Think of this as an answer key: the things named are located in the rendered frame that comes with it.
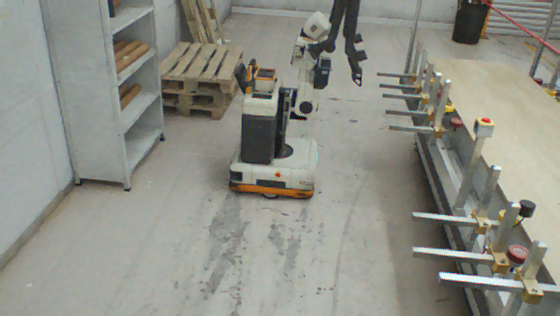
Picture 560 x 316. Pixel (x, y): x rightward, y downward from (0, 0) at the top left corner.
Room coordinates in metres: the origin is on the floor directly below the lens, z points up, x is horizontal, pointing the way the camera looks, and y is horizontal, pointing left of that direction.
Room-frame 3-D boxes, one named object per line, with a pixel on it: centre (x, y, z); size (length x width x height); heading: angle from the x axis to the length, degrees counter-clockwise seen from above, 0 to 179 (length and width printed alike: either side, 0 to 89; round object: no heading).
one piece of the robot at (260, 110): (3.27, 0.09, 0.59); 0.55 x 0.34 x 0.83; 175
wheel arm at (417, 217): (1.68, -0.86, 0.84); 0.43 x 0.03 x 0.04; 85
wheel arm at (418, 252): (1.44, -0.80, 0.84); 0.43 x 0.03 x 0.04; 85
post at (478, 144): (1.98, -0.98, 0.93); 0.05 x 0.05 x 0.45; 85
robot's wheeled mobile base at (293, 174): (3.26, 0.00, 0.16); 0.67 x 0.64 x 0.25; 85
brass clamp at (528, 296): (1.19, -0.91, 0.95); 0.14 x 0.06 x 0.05; 175
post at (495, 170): (1.72, -0.96, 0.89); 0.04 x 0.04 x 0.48; 85
